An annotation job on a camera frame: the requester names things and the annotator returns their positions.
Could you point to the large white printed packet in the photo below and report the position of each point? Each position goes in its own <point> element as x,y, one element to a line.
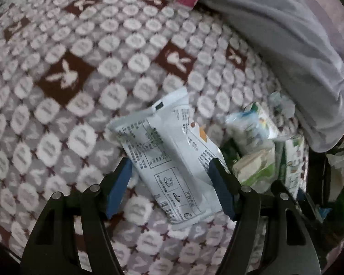
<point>166,154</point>

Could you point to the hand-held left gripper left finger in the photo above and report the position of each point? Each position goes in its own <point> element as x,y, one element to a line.
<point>119,189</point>

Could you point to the white plastic bag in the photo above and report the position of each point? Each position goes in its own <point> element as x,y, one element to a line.
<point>342,160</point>

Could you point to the white packet blue green print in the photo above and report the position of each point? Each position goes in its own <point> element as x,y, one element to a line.
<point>252,131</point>

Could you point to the white green milk carton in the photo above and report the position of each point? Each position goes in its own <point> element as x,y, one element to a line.
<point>292,160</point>

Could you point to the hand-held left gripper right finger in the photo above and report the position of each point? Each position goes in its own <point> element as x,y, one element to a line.
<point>222,189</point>

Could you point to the black metal stand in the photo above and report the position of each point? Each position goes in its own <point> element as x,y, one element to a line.
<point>326,177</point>

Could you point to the white wrapper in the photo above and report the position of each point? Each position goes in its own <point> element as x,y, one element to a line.
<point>281,104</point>

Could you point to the brown grey printed fleece blanket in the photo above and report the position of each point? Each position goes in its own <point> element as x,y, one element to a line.
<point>60,120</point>

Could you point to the green white soft packet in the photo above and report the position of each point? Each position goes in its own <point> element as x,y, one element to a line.
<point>255,169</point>

